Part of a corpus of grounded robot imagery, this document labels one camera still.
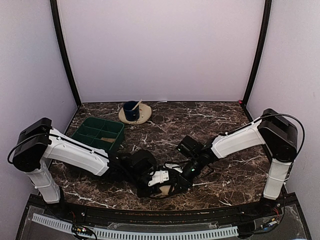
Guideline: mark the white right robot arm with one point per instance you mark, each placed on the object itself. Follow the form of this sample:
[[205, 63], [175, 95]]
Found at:
[[272, 129]]

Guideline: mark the black frame post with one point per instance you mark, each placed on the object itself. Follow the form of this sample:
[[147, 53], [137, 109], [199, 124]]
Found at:
[[258, 52], [63, 52]]

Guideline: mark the tan sock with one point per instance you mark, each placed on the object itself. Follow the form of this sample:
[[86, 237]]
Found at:
[[107, 139]]

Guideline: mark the black right frame post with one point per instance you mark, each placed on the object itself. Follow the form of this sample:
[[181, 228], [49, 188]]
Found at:
[[258, 52]]

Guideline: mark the striped brown red sock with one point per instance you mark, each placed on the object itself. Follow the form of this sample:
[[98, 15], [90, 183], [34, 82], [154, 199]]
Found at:
[[166, 190]]

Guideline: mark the green plastic divided tray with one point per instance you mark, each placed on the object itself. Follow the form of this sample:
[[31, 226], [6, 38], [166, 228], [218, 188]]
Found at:
[[92, 129]]

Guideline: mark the white slotted cable duct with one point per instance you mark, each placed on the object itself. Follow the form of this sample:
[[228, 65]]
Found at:
[[141, 232]]

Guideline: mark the black front rail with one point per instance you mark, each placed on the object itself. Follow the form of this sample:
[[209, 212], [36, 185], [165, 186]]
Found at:
[[102, 215]]

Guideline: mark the black left frame post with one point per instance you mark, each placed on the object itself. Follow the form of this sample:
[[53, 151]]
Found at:
[[63, 52]]

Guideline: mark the wooden stick in cup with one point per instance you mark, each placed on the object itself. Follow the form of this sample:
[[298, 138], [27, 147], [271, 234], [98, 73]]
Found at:
[[138, 103]]

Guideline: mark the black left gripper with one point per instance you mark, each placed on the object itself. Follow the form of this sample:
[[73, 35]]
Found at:
[[141, 193]]

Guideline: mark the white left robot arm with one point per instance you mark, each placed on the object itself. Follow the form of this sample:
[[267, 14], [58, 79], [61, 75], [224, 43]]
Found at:
[[40, 142]]

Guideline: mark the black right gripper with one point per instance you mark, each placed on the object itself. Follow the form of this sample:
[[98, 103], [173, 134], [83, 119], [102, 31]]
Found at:
[[184, 182]]

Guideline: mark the dark blue cup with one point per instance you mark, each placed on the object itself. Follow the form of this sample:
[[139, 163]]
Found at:
[[130, 113]]

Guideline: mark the small circuit board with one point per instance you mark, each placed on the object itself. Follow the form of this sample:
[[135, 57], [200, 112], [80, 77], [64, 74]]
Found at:
[[82, 231]]

